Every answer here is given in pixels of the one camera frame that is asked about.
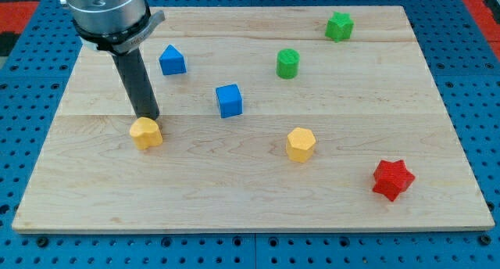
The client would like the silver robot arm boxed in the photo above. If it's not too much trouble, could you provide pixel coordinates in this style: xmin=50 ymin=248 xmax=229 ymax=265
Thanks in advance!
xmin=59 ymin=0 xmax=165 ymax=56

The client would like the yellow heart block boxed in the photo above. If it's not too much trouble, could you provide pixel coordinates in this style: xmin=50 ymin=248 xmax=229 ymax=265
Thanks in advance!
xmin=129 ymin=117 xmax=163 ymax=150

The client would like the yellow hexagon block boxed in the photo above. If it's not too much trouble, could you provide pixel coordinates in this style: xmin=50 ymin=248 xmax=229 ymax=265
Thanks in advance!
xmin=285 ymin=127 xmax=316 ymax=163

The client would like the blue triangle block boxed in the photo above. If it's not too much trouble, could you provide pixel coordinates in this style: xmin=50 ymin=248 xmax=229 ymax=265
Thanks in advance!
xmin=159 ymin=45 xmax=187 ymax=76

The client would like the green star block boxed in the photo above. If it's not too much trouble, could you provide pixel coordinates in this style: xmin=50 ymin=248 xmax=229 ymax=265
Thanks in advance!
xmin=325 ymin=12 xmax=354 ymax=42

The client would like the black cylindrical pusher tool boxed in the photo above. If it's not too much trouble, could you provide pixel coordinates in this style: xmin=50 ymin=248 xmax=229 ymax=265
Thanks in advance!
xmin=112 ymin=48 xmax=159 ymax=120

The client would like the blue cube block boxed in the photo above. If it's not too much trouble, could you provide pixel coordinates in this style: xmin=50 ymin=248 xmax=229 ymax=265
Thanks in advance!
xmin=216 ymin=84 xmax=243 ymax=118

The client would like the green cylinder block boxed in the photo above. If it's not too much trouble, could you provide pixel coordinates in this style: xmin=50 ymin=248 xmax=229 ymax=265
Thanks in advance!
xmin=276 ymin=48 xmax=300 ymax=79

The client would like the red star block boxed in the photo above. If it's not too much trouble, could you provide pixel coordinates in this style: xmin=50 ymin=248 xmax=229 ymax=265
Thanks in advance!
xmin=372 ymin=160 xmax=416 ymax=202

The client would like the wooden board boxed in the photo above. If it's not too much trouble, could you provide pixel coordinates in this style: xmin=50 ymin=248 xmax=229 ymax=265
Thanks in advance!
xmin=12 ymin=5 xmax=495 ymax=234

